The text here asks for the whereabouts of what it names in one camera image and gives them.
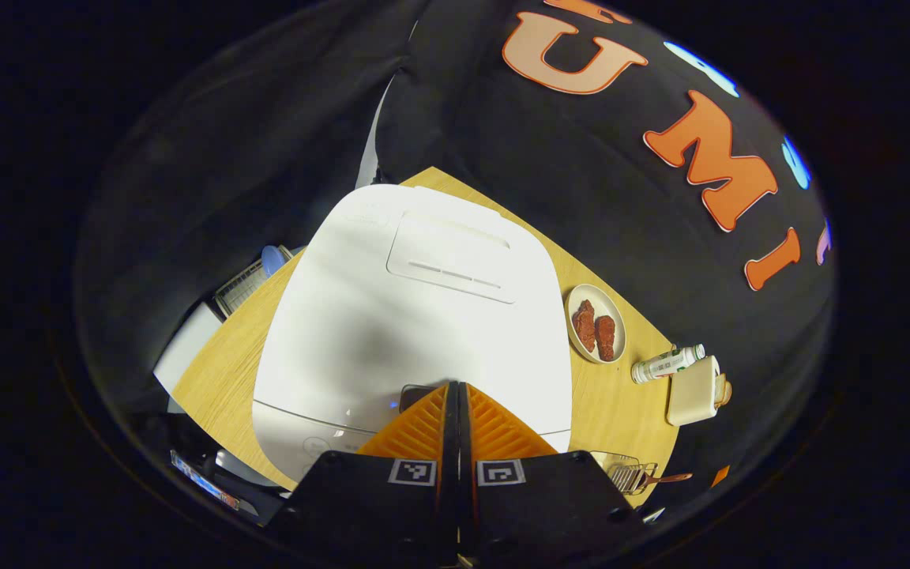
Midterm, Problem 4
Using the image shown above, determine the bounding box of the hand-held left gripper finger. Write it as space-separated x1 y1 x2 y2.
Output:
459 382 649 569
265 382 460 569

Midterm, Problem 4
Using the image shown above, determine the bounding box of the brown wooden spoon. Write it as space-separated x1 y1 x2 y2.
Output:
621 472 694 491

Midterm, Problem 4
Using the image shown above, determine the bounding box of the metal wire chopstick holder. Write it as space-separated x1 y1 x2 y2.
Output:
591 450 659 496

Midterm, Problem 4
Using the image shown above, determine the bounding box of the white rice cooker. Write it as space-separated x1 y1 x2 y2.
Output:
252 183 574 483

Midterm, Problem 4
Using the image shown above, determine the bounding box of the cream toaster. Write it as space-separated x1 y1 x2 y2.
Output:
666 356 732 428

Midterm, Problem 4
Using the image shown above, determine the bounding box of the white bottle green label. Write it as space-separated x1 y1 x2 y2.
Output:
631 344 706 385

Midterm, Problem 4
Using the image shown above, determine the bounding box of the beige round plate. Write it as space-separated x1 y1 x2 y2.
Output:
564 284 627 364

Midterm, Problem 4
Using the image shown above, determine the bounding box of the black backdrop cloth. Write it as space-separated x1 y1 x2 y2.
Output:
76 0 835 507

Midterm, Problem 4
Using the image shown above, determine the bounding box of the white box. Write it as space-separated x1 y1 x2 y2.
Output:
153 300 223 396

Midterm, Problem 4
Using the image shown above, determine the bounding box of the white wire basket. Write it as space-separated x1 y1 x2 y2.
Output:
214 257 270 317

